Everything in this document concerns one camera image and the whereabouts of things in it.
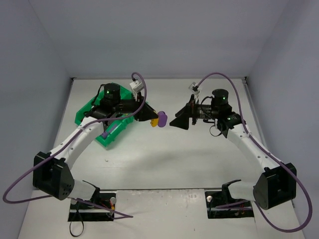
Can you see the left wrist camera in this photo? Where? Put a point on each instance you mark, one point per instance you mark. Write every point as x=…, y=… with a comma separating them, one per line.
x=136, y=87

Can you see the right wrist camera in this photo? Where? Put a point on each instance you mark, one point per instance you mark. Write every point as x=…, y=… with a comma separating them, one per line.
x=194, y=88

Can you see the purple rectangular lego brick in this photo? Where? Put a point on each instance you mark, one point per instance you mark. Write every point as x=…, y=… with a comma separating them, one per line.
x=104, y=135

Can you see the yellow curved lego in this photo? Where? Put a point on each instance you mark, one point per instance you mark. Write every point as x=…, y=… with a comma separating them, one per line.
x=154, y=122

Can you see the purple curved lego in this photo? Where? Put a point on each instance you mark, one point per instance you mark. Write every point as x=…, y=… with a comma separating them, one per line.
x=112, y=128

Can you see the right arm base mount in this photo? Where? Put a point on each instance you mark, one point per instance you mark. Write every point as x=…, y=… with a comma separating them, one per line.
x=218, y=207

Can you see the purple oval lego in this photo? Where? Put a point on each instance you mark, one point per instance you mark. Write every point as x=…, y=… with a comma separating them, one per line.
x=162, y=120

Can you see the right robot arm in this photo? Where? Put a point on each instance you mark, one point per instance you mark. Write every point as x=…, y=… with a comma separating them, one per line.
x=275, y=184

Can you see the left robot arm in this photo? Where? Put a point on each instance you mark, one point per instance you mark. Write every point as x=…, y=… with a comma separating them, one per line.
x=52, y=173

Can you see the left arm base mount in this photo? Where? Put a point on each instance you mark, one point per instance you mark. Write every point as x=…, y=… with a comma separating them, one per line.
x=80, y=212

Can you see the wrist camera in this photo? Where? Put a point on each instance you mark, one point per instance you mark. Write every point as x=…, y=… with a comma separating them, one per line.
x=136, y=87
x=194, y=88

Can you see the green compartment tray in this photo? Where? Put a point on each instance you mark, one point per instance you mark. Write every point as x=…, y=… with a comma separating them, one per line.
x=112, y=102

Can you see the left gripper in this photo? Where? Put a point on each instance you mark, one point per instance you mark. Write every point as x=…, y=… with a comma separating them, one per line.
x=137, y=109

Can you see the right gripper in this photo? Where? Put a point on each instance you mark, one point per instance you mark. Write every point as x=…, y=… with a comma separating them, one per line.
x=193, y=112

